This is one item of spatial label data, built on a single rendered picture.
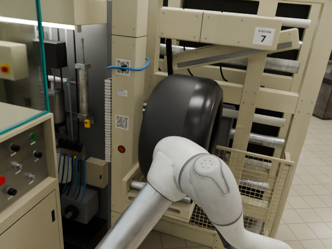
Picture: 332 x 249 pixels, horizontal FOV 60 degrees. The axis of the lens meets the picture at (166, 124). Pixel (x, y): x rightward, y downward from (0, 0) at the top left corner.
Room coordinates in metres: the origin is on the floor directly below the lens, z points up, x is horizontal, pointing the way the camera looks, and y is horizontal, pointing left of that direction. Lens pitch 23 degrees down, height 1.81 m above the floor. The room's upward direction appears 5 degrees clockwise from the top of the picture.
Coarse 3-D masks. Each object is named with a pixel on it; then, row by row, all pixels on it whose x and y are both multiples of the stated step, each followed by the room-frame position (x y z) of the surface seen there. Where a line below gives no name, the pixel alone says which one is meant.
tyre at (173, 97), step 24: (168, 96) 1.21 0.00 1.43; (192, 96) 1.20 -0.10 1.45; (216, 96) 1.25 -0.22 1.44; (144, 120) 1.18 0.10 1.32; (168, 120) 1.13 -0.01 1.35; (192, 120) 1.11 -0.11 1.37; (216, 120) 1.52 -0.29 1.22; (144, 144) 1.12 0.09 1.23; (216, 144) 1.49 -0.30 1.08; (144, 168) 1.13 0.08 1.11
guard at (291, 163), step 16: (224, 160) 1.62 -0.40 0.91; (272, 160) 1.53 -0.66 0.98; (240, 176) 1.59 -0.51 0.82; (288, 176) 1.50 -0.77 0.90; (240, 192) 1.58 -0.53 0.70; (272, 192) 1.53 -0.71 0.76; (256, 208) 1.55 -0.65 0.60; (272, 208) 1.52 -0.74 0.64; (192, 224) 1.67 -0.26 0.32; (208, 224) 1.63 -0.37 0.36
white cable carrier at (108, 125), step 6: (108, 84) 1.41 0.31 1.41; (108, 90) 1.41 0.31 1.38; (108, 96) 1.41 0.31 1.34; (108, 102) 1.41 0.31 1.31; (108, 108) 1.41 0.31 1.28; (108, 114) 1.41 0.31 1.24; (108, 120) 1.41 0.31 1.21; (108, 126) 1.41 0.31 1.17; (108, 132) 1.41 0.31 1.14; (108, 138) 1.41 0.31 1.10; (108, 144) 1.43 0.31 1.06; (108, 150) 1.41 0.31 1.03; (108, 156) 1.41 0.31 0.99
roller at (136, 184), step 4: (132, 180) 1.29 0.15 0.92; (136, 180) 1.29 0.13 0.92; (132, 184) 1.27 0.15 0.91; (136, 184) 1.27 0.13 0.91; (140, 184) 1.27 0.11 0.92; (144, 184) 1.27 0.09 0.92; (136, 188) 1.27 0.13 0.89; (140, 188) 1.26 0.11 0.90; (180, 200) 1.20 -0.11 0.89; (184, 200) 1.19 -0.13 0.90; (188, 200) 1.18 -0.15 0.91; (192, 200) 1.18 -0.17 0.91
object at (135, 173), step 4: (136, 164) 1.41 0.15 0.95; (132, 168) 1.36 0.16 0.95; (136, 168) 1.37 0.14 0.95; (128, 172) 1.32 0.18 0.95; (132, 172) 1.32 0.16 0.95; (136, 172) 1.36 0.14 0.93; (140, 172) 1.42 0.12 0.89; (128, 176) 1.28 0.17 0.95; (132, 176) 1.31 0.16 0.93; (136, 176) 1.37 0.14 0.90; (140, 176) 1.42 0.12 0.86; (124, 180) 1.25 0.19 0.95; (128, 180) 1.26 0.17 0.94; (124, 184) 1.24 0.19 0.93; (128, 184) 1.26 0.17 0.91; (124, 188) 1.24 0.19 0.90; (128, 188) 1.27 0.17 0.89; (124, 192) 1.24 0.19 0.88; (128, 192) 1.26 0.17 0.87
